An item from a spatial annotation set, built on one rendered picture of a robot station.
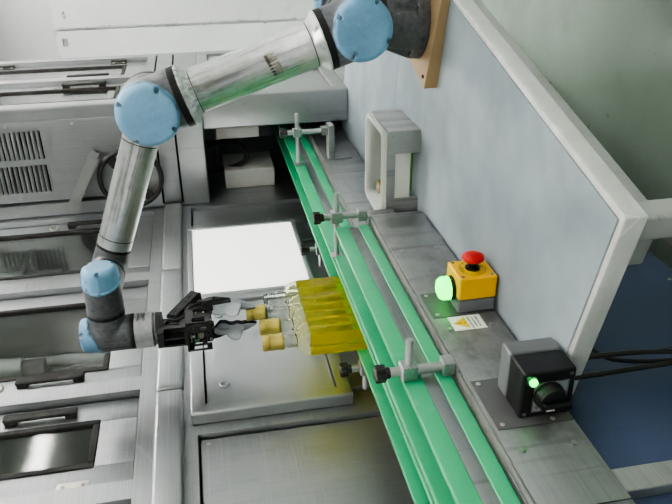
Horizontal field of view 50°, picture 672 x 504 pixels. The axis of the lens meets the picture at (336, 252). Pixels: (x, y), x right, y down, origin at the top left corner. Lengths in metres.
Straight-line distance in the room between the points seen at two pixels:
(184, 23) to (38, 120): 2.81
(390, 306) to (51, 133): 1.47
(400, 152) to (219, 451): 0.77
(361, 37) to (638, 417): 0.79
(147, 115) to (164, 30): 3.82
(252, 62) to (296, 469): 0.77
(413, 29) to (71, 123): 1.32
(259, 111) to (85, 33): 2.90
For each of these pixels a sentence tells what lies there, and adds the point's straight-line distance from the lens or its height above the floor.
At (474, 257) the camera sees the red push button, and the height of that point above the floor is 0.79.
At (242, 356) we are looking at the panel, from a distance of 1.67.
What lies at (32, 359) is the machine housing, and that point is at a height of 1.69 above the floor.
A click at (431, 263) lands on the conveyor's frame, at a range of 1.45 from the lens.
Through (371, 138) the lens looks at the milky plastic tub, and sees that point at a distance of 1.81.
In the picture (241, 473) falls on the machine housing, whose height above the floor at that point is 1.23.
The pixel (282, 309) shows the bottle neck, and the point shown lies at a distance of 1.58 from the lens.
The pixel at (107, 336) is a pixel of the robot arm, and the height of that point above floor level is 1.47.
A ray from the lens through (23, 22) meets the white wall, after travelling 5.73.
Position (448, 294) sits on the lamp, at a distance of 1.28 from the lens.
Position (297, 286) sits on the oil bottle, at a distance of 1.62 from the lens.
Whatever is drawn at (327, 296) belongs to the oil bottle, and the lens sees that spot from 1.58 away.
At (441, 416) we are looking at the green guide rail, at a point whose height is 0.93.
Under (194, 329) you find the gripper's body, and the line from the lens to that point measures 1.52.
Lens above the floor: 1.24
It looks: 9 degrees down
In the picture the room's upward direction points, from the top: 96 degrees counter-clockwise
